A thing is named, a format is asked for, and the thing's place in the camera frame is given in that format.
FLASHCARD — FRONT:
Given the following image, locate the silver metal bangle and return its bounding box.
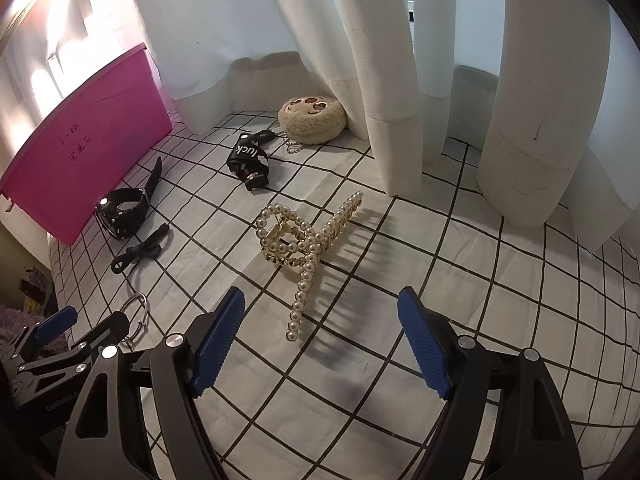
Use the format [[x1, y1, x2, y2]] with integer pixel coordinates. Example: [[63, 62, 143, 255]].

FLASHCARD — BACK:
[[118, 292, 151, 351]]

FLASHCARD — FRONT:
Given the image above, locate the black knotted hair tie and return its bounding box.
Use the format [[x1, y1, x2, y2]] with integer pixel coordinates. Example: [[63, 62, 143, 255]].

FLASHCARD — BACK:
[[109, 223, 172, 276]]

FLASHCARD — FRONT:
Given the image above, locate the pearl gold claw clip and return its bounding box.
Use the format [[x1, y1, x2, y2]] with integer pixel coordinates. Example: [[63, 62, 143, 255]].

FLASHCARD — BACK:
[[254, 192, 363, 342]]

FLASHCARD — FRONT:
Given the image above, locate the black printed ribbon clip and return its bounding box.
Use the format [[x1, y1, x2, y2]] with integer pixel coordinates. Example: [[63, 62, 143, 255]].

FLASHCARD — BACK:
[[227, 129, 276, 191]]

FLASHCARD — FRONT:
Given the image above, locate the purple fuzzy garment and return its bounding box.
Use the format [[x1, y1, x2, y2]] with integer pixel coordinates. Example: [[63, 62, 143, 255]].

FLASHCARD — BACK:
[[0, 303, 68, 361]]

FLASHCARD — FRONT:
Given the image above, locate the black digital wristwatch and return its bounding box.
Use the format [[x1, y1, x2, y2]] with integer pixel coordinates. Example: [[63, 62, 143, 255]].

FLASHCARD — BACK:
[[94, 157, 163, 240]]

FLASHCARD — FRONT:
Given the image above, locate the checked white tablecloth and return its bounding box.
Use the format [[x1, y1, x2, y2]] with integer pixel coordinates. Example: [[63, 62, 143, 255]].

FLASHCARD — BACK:
[[49, 112, 639, 479]]

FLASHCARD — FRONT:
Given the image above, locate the pink plastic basin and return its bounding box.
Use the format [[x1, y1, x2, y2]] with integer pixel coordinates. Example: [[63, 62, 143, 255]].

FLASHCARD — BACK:
[[1, 44, 172, 245]]

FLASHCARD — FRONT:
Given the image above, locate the cream plush round pouch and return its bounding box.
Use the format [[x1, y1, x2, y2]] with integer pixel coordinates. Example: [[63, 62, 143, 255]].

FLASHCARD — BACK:
[[278, 96, 347, 145]]

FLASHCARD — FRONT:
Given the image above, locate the white curtain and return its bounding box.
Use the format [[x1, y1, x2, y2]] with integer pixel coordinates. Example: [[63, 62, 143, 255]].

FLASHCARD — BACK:
[[1, 0, 639, 249]]

